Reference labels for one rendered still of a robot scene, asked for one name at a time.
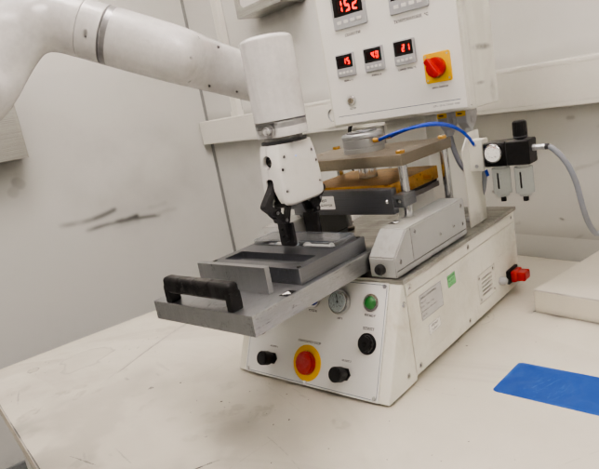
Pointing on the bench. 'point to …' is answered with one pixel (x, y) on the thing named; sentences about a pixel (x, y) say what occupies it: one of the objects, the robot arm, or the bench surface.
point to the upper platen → (420, 175)
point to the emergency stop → (305, 363)
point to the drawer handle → (223, 288)
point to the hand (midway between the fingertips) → (300, 230)
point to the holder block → (296, 260)
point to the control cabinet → (413, 75)
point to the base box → (443, 305)
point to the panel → (330, 343)
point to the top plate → (367, 149)
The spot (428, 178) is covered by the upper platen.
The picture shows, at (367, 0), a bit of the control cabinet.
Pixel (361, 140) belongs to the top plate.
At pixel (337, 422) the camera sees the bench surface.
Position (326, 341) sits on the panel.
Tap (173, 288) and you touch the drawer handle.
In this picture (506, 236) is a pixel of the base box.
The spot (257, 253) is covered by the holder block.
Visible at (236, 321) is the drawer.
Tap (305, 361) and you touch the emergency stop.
